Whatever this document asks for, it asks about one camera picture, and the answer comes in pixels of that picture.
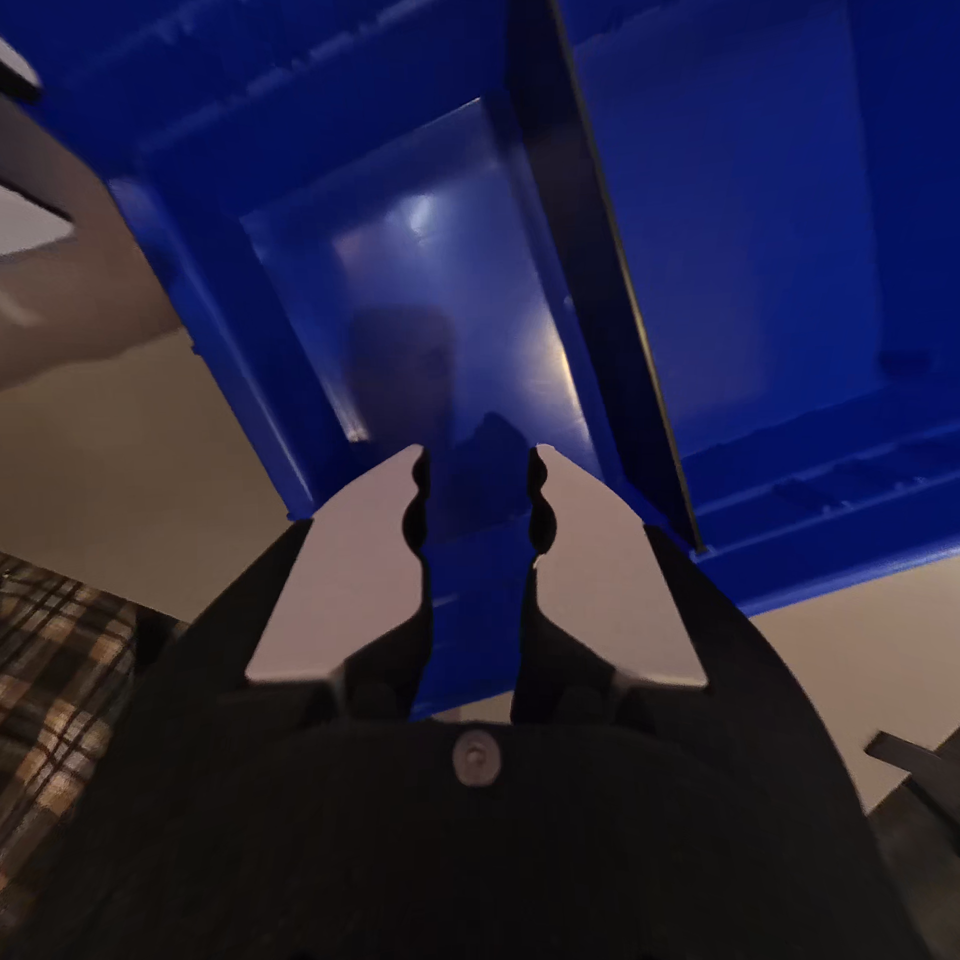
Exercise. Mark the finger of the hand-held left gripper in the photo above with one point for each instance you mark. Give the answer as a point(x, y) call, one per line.
point(15, 71)
point(30, 225)

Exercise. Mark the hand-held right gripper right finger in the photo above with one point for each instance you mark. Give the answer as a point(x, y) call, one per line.
point(607, 600)

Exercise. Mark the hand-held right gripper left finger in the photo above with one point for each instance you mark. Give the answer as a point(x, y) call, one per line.
point(352, 585)

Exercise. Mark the blue plastic bin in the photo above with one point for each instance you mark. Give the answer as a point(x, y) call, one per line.
point(712, 225)

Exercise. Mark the person's plaid shirt torso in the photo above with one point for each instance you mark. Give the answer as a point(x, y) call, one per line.
point(60, 675)

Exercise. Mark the dark bar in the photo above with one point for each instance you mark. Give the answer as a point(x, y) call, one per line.
point(915, 761)

